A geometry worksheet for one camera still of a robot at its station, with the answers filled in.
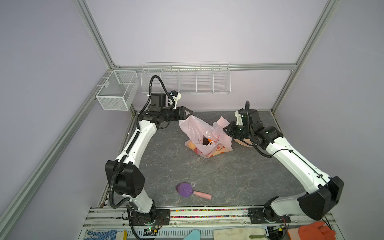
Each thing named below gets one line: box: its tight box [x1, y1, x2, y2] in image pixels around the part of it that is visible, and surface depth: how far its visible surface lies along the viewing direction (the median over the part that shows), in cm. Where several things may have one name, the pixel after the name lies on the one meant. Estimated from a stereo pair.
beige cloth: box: [213, 228, 268, 240], surface depth 71 cm
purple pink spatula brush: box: [175, 182, 213, 200], surface depth 82 cm
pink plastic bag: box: [178, 115, 233, 158], surface depth 82 cm
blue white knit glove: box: [83, 229, 118, 240], surface depth 70 cm
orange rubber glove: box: [298, 221, 336, 240], surface depth 70 cm
